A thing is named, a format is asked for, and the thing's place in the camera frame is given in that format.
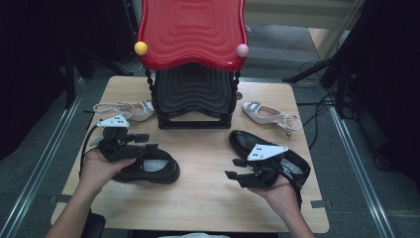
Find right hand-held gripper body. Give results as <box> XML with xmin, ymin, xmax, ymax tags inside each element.
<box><xmin>238</xmin><ymin>143</ymin><xmax>289</xmax><ymax>189</ymax></box>

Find dark metal stand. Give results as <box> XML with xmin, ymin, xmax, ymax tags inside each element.
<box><xmin>63</xmin><ymin>49</ymin><xmax>77</xmax><ymax>111</ymax></box>

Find right hand-held gripper black cable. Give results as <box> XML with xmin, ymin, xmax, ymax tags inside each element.
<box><xmin>278</xmin><ymin>163</ymin><xmax>304</xmax><ymax>210</ymax></box>

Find red and black shoe rack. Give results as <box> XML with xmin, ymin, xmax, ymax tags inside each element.
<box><xmin>134</xmin><ymin>0</ymin><xmax>250</xmax><ymax>131</ymax></box>

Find hand-held gripper black cable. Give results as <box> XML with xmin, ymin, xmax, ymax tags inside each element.
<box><xmin>78</xmin><ymin>124</ymin><xmax>100</xmax><ymax>178</ymax></box>
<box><xmin>278</xmin><ymin>163</ymin><xmax>304</xmax><ymax>210</ymax></box>

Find person's white clothing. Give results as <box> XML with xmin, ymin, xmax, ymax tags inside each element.
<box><xmin>157</xmin><ymin>232</ymin><xmax>232</xmax><ymax>238</ymax></box>

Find black floor cables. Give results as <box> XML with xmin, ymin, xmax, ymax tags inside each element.
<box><xmin>296</xmin><ymin>59</ymin><xmax>339</xmax><ymax>151</ymax></box>

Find black leather shoe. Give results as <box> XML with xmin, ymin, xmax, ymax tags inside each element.
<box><xmin>111</xmin><ymin>148</ymin><xmax>181</xmax><ymax>185</ymax></box>
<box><xmin>228</xmin><ymin>129</ymin><xmax>312</xmax><ymax>186</ymax></box>

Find white high-heeled shoe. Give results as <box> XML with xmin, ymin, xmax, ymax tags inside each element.
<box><xmin>242</xmin><ymin>100</ymin><xmax>303</xmax><ymax>137</ymax></box>
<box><xmin>92</xmin><ymin>99</ymin><xmax>157</xmax><ymax>123</ymax></box>

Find person's right hand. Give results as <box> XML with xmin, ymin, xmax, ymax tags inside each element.
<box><xmin>248</xmin><ymin>178</ymin><xmax>303</xmax><ymax>216</ymax></box>

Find black stool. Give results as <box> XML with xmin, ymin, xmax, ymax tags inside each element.
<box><xmin>80</xmin><ymin>212</ymin><xmax>107</xmax><ymax>238</ymax></box>

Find left hand-held gripper black cable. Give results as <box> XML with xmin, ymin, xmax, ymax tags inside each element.
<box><xmin>78</xmin><ymin>124</ymin><xmax>100</xmax><ymax>178</ymax></box>

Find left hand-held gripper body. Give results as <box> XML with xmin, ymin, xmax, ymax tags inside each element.
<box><xmin>96</xmin><ymin>113</ymin><xmax>157</xmax><ymax>163</ymax></box>

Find person's left hand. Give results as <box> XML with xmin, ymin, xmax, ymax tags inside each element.
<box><xmin>78</xmin><ymin>150</ymin><xmax>137</xmax><ymax>194</ymax></box>

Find black tripod stand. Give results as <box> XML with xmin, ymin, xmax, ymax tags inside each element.
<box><xmin>281</xmin><ymin>46</ymin><xmax>352</xmax><ymax>120</ymax></box>

